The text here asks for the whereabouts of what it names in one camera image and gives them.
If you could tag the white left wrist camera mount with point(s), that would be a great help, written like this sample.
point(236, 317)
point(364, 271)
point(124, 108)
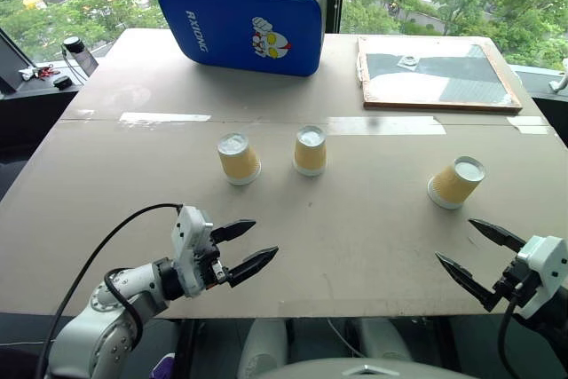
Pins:
point(190, 246)

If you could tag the grey robot leg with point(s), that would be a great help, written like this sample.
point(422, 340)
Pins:
point(262, 348)
point(384, 339)

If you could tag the purple shoe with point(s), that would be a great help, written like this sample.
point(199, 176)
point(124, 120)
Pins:
point(163, 366)

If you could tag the clear tape strip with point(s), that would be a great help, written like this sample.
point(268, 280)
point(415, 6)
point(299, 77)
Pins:
point(386, 126)
point(530, 125)

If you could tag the black oval object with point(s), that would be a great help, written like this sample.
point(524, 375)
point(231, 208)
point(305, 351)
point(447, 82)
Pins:
point(62, 82)

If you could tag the grey robot torso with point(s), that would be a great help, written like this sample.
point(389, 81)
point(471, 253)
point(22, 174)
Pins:
point(364, 370)

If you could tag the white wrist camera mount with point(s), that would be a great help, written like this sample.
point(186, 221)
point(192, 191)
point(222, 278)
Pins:
point(190, 246)
point(548, 263)

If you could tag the wooden framed board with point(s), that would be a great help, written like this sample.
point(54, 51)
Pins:
point(444, 77)

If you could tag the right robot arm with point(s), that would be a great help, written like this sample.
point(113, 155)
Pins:
point(554, 312)

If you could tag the red and white small items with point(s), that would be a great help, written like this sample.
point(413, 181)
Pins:
point(37, 72)

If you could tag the black cylindrical device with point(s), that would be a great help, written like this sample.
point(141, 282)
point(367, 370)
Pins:
point(73, 44)

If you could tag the blue padded kick shield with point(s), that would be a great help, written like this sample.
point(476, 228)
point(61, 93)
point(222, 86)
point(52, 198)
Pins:
point(239, 19)

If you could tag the yellow ribbed paper cup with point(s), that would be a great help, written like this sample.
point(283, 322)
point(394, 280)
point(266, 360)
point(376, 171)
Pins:
point(239, 161)
point(310, 152)
point(457, 183)

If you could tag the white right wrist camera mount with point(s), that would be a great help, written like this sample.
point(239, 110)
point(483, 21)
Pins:
point(548, 263)

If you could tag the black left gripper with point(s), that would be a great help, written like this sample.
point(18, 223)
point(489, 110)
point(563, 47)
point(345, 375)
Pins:
point(208, 258)

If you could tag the black side table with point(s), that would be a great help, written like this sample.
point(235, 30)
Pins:
point(31, 117)

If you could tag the white figurine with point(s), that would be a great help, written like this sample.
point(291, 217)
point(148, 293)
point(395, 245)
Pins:
point(561, 79)

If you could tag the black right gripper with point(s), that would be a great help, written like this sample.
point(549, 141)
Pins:
point(515, 282)

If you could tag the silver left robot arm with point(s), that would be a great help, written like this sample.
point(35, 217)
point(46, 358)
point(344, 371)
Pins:
point(111, 321)

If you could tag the small grey cap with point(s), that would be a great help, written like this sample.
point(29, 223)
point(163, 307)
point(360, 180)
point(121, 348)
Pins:
point(407, 60)

